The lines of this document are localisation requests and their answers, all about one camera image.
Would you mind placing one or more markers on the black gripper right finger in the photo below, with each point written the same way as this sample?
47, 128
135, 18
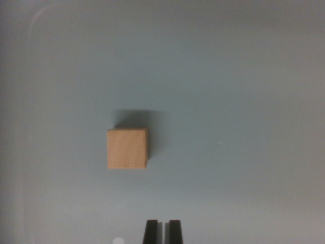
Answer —
175, 232

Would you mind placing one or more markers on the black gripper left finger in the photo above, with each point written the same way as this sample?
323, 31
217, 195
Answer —
151, 232

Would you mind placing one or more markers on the light wooden cube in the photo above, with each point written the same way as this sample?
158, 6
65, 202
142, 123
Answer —
127, 149

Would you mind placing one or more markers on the small white round sticker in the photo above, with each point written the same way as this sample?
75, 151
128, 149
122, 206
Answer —
118, 241

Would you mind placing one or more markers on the grey plastic tray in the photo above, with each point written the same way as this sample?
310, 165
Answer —
215, 76

